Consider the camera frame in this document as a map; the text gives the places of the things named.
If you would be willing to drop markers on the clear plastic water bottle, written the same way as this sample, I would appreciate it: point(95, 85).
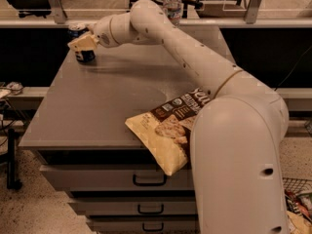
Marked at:
point(172, 9)

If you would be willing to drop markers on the black drawer handle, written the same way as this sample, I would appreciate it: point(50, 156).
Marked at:
point(150, 210)
point(149, 180)
point(149, 227)

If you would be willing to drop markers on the blue pepsi can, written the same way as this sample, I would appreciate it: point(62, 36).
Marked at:
point(75, 30)

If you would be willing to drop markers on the black top drawer handle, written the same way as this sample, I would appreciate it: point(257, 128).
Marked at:
point(149, 180)

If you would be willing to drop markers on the black middle drawer handle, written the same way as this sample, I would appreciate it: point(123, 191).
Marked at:
point(150, 210)

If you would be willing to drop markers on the black metal stand leg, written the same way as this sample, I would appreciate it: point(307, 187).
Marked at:
point(12, 182)

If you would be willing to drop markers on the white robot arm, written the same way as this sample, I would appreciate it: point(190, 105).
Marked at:
point(234, 144)

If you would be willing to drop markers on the grey drawer cabinet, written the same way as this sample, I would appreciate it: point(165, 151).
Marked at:
point(88, 152)

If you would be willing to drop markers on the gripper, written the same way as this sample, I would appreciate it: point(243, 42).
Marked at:
point(101, 31)

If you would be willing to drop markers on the wire basket with snacks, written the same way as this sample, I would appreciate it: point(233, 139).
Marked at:
point(298, 193)

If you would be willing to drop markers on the sea salt chips bag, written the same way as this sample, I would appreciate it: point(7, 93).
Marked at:
point(165, 130)

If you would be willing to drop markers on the black bottom drawer handle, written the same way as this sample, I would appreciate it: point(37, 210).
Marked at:
point(149, 227)

